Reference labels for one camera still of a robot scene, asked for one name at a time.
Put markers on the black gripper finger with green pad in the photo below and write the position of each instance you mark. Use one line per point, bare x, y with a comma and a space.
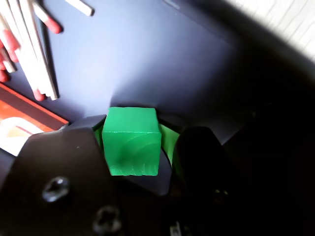
197, 152

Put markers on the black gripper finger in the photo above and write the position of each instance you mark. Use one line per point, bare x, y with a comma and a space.
56, 157

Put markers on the green wooden cube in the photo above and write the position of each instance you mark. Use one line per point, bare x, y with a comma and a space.
131, 145

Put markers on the orange matchbox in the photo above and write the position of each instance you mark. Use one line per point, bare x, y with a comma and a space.
22, 115

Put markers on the red-tipped wooden match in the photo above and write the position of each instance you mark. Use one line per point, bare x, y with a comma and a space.
50, 23
39, 94
11, 39

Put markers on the wooden matchstick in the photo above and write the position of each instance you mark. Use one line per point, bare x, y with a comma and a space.
9, 65
40, 51
82, 7

